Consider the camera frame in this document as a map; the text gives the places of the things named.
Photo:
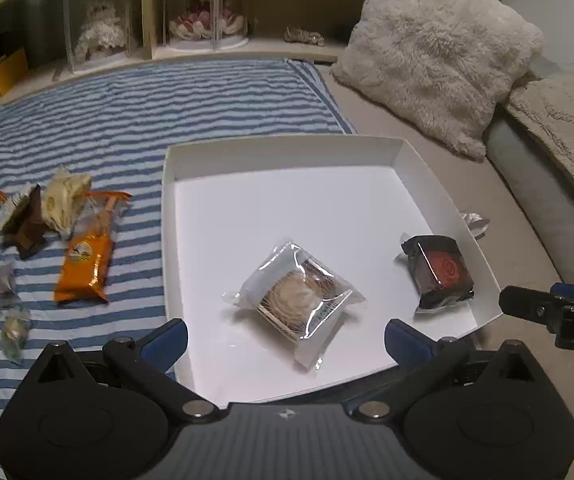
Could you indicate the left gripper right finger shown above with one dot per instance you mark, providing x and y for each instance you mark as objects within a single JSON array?
[{"x": 409, "y": 348}]

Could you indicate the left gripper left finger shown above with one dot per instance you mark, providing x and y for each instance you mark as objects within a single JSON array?
[{"x": 163, "y": 347}]

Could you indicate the red mooncake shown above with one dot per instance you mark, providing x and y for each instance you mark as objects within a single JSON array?
[{"x": 438, "y": 270}]

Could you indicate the orange snack pack with logo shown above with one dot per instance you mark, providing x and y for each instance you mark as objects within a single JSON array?
[{"x": 86, "y": 262}]

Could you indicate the clear pack swirl pastry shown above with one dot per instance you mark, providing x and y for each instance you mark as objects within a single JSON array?
[{"x": 300, "y": 297}]

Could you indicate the green-white round pastry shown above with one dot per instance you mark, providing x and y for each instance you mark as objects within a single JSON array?
[{"x": 14, "y": 334}]

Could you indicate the brown foil snack pack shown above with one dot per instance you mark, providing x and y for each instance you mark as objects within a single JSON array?
[{"x": 26, "y": 228}]

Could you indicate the small silver wrapper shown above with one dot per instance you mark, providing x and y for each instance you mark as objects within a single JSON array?
[{"x": 476, "y": 223}]

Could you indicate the white cardboard box tray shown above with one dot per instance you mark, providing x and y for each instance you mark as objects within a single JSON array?
[{"x": 347, "y": 200}]

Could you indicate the small grey candy wrapper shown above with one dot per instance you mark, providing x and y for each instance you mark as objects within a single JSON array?
[{"x": 8, "y": 295}]

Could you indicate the cream patterned snack pack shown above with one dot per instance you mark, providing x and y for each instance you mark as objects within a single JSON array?
[{"x": 63, "y": 199}]

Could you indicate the white grey small snack pack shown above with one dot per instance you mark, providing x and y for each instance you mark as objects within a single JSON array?
[{"x": 9, "y": 207}]

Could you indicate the blue white striped blanket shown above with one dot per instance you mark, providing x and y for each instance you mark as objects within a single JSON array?
[{"x": 116, "y": 128}]

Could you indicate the fluffy cream pillow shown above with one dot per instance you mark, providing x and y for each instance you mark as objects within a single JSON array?
[{"x": 442, "y": 65}]

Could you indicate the beige trinket on shelf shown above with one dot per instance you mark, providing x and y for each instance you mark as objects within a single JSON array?
[{"x": 296, "y": 35}]

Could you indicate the wooden bedside shelf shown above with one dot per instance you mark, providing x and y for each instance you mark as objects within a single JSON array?
[{"x": 45, "y": 42}]

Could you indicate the white dress doll in case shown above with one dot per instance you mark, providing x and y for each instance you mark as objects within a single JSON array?
[{"x": 97, "y": 32}]

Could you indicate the red dress doll in case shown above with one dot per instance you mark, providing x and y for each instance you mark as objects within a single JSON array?
[{"x": 205, "y": 25}]

